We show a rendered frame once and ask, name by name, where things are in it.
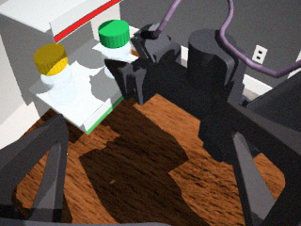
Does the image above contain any clear bottle with green cap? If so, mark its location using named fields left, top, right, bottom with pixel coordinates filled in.
left=98, top=20, right=132, bottom=79

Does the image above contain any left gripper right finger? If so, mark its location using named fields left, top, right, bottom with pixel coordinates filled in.
left=223, top=101, right=301, bottom=226

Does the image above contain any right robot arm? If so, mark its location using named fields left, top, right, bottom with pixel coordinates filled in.
left=176, top=29, right=301, bottom=165

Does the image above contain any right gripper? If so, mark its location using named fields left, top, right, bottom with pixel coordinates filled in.
left=104, top=29, right=187, bottom=105

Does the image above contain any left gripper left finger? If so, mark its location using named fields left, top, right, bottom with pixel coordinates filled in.
left=0, top=113, right=69, bottom=223

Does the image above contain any white bottle with yellow cap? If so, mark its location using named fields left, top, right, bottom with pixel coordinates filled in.
left=34, top=43, right=77, bottom=105

